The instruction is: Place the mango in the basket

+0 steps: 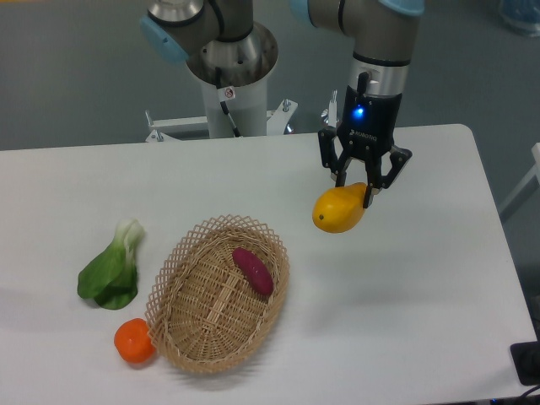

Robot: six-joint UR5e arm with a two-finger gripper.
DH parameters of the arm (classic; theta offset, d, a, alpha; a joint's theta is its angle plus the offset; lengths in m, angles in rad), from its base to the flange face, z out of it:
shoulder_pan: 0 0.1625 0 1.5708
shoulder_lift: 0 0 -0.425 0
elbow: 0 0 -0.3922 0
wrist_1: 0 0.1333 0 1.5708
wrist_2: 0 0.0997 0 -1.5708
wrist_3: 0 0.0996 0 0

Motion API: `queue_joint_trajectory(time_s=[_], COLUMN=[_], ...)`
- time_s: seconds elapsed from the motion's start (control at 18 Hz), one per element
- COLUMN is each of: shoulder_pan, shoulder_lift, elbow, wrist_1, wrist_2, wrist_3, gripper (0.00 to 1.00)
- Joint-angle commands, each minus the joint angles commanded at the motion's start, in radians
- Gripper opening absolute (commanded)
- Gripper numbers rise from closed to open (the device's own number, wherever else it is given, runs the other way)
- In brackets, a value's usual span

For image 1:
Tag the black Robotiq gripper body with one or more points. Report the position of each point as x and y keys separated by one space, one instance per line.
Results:
x=368 y=123

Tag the yellow mango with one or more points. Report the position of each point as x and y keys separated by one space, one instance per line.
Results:
x=339 y=209

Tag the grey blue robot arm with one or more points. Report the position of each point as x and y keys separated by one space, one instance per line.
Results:
x=232 y=56

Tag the woven wicker basket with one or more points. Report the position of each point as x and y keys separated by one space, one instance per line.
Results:
x=203 y=315

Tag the purple sweet potato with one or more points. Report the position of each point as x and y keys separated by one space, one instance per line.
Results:
x=255 y=271

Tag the blue object top right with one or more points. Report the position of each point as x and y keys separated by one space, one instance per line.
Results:
x=522 y=16

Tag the black device at table edge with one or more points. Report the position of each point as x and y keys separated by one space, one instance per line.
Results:
x=526 y=361

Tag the green bok choy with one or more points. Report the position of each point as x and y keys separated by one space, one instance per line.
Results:
x=111 y=278

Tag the orange tangerine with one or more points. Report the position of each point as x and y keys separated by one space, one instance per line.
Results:
x=132 y=341

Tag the white frame at right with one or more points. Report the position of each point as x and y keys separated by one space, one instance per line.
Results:
x=522 y=191

